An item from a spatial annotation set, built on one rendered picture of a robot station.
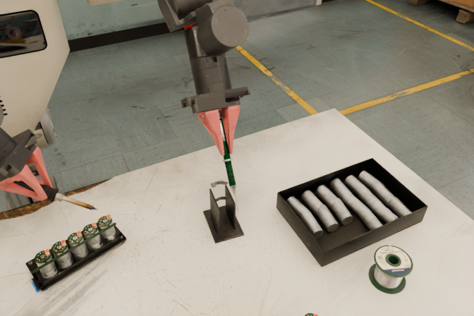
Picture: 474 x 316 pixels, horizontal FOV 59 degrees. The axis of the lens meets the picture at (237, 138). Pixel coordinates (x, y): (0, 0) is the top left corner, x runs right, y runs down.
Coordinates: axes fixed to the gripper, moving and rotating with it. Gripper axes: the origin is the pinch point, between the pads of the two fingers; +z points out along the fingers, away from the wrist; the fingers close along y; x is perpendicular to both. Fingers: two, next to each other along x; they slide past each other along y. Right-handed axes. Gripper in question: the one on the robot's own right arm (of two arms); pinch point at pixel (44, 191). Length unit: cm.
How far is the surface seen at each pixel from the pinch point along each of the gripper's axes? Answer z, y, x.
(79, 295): 14.6, -11.4, 0.0
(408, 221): 41, 5, -52
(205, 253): 24.3, -2.0, -17.5
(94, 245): 12.1, -3.5, -2.3
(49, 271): 9.0, -9.4, 2.5
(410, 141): 135, 130, -62
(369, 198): 37, 11, -46
